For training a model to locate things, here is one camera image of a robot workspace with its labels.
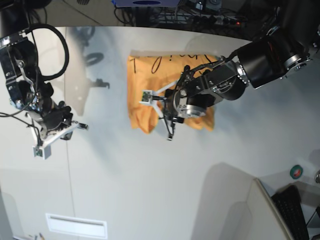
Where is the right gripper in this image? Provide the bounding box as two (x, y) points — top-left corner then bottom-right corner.
(27, 101), (73, 141)

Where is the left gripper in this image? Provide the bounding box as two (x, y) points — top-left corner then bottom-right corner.
(162, 82), (217, 123)

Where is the orange yellow t-shirt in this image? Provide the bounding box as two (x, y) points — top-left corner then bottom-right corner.
(127, 54), (218, 134)

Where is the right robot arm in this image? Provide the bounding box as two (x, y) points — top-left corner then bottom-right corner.
(0, 0), (73, 145)

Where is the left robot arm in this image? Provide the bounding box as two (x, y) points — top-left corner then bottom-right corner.
(163, 0), (320, 123)

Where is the black power strip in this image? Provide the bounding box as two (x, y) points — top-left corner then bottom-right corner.
(191, 15), (242, 27)

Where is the white paper label on table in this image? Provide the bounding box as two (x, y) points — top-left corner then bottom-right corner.
(45, 213), (108, 240)

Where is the green tape roll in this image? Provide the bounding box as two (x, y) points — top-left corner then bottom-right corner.
(289, 164), (304, 180)

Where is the black keyboard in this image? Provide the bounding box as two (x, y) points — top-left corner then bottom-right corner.
(271, 185), (310, 240)

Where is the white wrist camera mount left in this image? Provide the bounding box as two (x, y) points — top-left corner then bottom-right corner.
(138, 81), (186, 141)

